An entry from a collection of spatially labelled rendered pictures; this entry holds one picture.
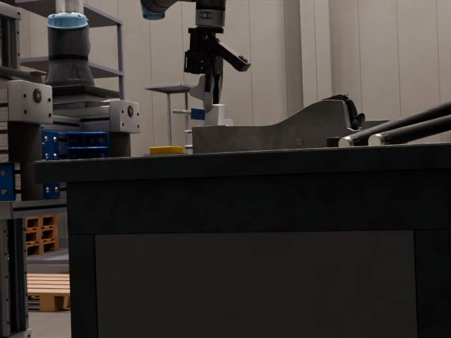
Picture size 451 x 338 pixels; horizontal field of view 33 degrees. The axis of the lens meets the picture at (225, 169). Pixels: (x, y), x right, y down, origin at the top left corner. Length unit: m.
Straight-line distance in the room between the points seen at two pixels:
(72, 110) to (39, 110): 0.45
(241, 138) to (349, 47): 6.57
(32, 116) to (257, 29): 6.96
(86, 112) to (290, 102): 6.31
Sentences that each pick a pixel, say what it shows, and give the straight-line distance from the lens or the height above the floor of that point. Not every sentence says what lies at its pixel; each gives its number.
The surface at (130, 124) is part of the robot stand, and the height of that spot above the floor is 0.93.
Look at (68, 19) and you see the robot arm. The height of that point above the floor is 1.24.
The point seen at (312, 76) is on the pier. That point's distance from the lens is 8.19.
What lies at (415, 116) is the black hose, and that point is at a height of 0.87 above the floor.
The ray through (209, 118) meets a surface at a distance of 1.95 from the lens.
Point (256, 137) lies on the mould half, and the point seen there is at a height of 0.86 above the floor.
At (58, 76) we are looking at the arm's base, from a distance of 2.30.
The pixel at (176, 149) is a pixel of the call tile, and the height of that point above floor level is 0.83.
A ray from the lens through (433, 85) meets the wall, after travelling 8.25.
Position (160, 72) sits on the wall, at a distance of 8.97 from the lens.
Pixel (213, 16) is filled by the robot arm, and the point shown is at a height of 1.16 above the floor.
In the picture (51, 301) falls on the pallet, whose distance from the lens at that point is 4.81.
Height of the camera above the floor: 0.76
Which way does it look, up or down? 1 degrees up
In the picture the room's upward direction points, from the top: 2 degrees counter-clockwise
